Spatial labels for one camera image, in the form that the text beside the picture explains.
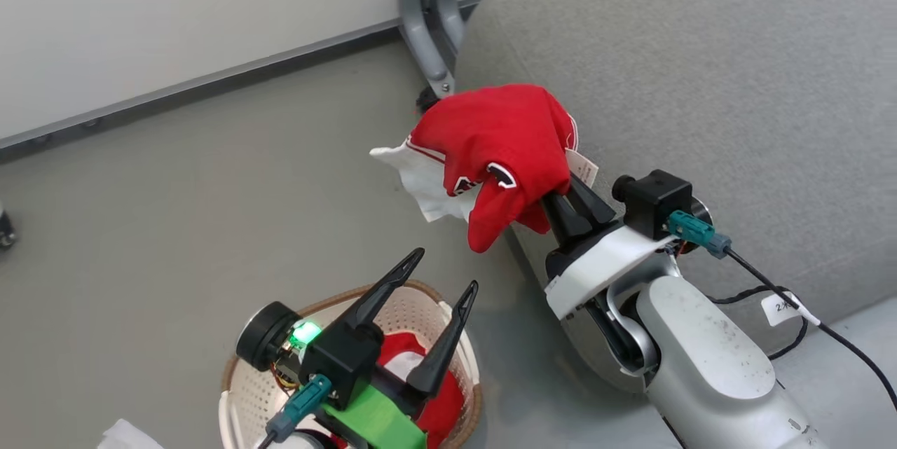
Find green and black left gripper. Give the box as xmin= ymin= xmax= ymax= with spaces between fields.
xmin=301 ymin=248 xmax=479 ymax=449

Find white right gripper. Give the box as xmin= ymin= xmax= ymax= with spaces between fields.
xmin=541 ymin=176 xmax=675 ymax=320

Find red garment with white trim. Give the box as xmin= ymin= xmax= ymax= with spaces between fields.
xmin=377 ymin=331 xmax=466 ymax=449

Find red and white jersey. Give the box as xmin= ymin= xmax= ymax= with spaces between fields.
xmin=370 ymin=83 xmax=600 ymax=254

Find cream perforated laundry basket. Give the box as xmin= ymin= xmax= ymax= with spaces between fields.
xmin=219 ymin=279 xmax=483 ymax=449

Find grey fabric sofa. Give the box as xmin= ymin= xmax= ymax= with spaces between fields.
xmin=454 ymin=0 xmax=897 ymax=449

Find straight grey partition foot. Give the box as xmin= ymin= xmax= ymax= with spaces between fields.
xmin=395 ymin=0 xmax=467 ymax=98

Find white crumpled cloth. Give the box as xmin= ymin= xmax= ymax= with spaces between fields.
xmin=98 ymin=419 xmax=165 ymax=449

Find teal right cable connector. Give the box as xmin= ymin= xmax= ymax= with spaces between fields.
xmin=666 ymin=209 xmax=733 ymax=258

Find teal cable connector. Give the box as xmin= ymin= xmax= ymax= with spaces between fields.
xmin=666 ymin=209 xmax=733 ymax=258
xmin=266 ymin=374 xmax=332 ymax=444

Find teal left cable connector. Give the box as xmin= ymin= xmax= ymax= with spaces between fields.
xmin=266 ymin=374 xmax=332 ymax=444

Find white cable label tag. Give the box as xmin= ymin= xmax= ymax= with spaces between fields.
xmin=762 ymin=291 xmax=821 ymax=327

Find looped thin black cable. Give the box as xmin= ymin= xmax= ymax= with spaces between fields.
xmin=706 ymin=286 xmax=809 ymax=360

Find thin black camera cable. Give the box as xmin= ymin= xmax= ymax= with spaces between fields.
xmin=725 ymin=247 xmax=897 ymax=411

